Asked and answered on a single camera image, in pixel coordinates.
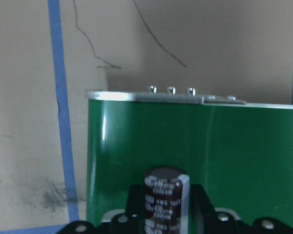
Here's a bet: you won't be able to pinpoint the dark brown cylindrical capacitor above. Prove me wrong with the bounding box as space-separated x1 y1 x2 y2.
144 167 190 234

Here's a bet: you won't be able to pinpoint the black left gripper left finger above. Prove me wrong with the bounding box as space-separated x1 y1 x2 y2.
125 185 144 234

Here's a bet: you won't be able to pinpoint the green conveyor belt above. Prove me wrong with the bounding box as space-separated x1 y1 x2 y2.
85 90 293 227

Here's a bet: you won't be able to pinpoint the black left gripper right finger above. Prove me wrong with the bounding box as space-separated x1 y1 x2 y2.
190 184 215 234

